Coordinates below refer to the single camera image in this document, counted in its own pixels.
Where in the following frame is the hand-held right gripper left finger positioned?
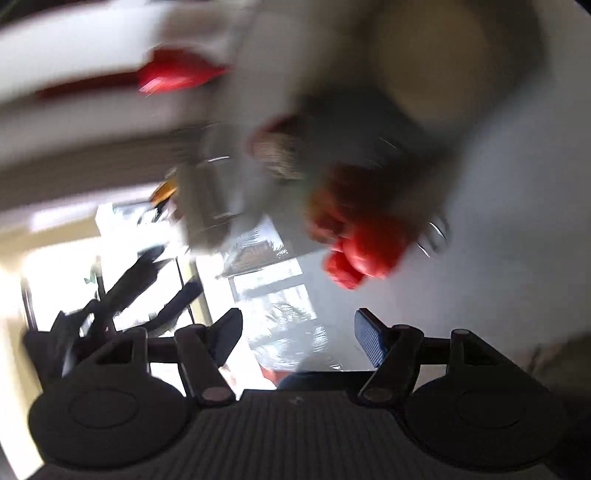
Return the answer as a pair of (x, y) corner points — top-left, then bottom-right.
(97, 308), (244, 408)

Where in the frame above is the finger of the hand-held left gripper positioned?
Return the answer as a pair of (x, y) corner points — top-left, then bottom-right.
(95, 244), (167, 330)
(148, 281), (205, 337)

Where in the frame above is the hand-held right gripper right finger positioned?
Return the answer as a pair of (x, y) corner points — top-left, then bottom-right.
(354, 308), (502, 404)

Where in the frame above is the white marble desktop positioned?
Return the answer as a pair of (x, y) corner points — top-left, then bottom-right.
(286, 69), (591, 372)

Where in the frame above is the glass window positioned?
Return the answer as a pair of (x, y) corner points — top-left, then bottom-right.
(21, 196), (333, 372)

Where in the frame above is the red rounded object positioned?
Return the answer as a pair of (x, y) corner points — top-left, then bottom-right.
(305, 182), (419, 291)

